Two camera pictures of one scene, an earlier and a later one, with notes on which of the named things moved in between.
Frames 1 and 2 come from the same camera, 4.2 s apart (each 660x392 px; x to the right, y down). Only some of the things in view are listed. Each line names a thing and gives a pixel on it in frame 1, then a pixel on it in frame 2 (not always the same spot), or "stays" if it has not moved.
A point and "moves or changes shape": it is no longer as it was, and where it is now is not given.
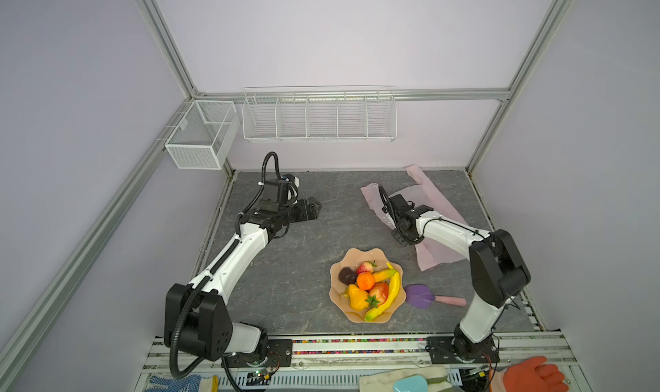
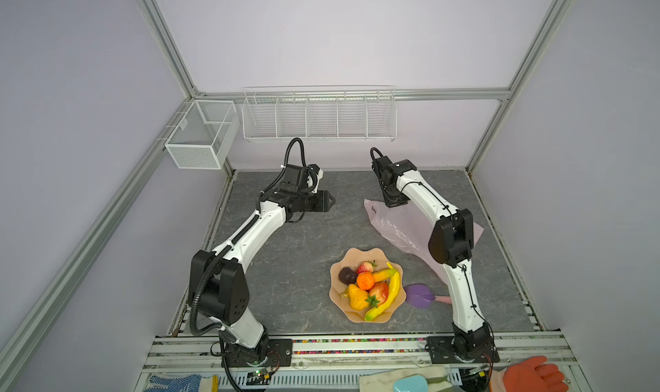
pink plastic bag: x=429 y=254 moves or changes shape
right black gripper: x=400 y=240 → x=389 y=202
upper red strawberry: x=366 y=266 stays
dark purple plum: x=347 y=276 stays
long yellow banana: x=389 y=297 stays
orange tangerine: x=365 y=280 stays
